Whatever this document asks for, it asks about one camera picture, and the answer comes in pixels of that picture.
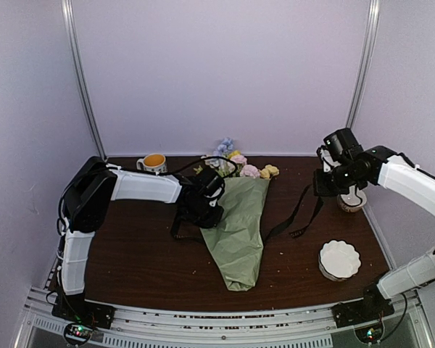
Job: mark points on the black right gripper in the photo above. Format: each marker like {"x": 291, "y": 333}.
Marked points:
{"x": 320, "y": 188}

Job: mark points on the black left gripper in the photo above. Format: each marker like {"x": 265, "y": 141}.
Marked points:
{"x": 212, "y": 222}

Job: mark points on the peach flower stem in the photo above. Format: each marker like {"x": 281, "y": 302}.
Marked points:
{"x": 199, "y": 169}

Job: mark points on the wrapping paper sheet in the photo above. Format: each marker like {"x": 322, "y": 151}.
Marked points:
{"x": 235, "y": 244}

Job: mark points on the pink rose flower stem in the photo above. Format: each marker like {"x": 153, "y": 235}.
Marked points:
{"x": 243, "y": 168}

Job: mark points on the blue flower stem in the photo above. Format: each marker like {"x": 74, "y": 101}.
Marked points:
{"x": 215, "y": 161}

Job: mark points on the pale yellow flower stem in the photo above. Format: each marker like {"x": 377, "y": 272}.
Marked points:
{"x": 269, "y": 171}

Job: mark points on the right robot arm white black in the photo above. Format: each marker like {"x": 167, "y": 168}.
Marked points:
{"x": 347, "y": 165}

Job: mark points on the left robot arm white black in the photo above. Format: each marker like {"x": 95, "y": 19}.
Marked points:
{"x": 85, "y": 201}

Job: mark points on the small white bowl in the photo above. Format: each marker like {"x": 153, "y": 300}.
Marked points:
{"x": 352, "y": 202}

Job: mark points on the patterned mug yellow inside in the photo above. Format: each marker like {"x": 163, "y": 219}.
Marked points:
{"x": 155, "y": 163}

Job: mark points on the scalloped white bowl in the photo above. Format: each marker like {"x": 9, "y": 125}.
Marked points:
{"x": 338, "y": 260}

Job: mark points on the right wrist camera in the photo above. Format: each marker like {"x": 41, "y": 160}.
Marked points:
{"x": 325, "y": 158}

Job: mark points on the right aluminium frame post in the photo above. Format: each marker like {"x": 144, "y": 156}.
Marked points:
{"x": 368, "y": 47}

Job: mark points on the aluminium frame post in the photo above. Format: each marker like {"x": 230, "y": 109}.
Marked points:
{"x": 368, "y": 47}
{"x": 70, "y": 26}

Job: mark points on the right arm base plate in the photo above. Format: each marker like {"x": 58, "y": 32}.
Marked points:
{"x": 357, "y": 312}

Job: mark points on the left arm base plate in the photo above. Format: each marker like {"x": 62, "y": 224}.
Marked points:
{"x": 87, "y": 313}

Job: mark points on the left aluminium frame post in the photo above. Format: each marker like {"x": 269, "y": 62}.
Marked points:
{"x": 70, "y": 26}

